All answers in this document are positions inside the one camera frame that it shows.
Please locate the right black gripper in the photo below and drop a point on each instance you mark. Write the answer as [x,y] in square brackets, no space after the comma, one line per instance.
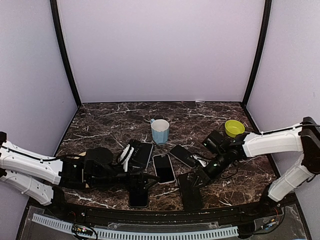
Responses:
[204,177]

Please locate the lime green bowl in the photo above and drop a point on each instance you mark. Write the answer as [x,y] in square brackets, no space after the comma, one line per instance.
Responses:
[234,128]

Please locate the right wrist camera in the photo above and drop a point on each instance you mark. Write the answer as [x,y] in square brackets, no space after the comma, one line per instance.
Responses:
[216,143]

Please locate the right black frame post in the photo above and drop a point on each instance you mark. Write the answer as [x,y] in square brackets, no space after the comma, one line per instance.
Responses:
[258,52]

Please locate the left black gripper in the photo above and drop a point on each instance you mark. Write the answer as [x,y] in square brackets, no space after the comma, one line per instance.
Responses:
[130,184]

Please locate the black front rail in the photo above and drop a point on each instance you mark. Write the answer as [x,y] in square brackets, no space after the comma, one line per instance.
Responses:
[102,216]

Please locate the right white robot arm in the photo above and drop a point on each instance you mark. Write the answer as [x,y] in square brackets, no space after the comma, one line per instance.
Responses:
[303,137]

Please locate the black frame post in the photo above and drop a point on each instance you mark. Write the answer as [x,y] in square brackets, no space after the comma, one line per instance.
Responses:
[63,51]
[258,52]

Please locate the black phone case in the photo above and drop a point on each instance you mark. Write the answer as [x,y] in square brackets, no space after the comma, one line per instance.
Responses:
[130,205]
[190,195]

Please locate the blue ceramic mug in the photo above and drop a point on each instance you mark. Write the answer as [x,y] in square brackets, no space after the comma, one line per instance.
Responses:
[160,130]

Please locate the pink phone case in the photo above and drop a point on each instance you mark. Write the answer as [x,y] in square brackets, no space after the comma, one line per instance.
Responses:
[156,175]

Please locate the black screen smartphone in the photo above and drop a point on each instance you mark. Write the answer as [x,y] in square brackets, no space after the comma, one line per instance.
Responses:
[145,152]

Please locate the white slotted cable duct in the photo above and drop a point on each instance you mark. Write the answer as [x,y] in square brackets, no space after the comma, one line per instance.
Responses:
[134,232]

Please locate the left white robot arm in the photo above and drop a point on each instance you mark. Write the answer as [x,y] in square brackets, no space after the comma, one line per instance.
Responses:
[38,176]

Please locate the left black frame post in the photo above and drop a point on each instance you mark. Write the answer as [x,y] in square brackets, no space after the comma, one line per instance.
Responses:
[63,51]

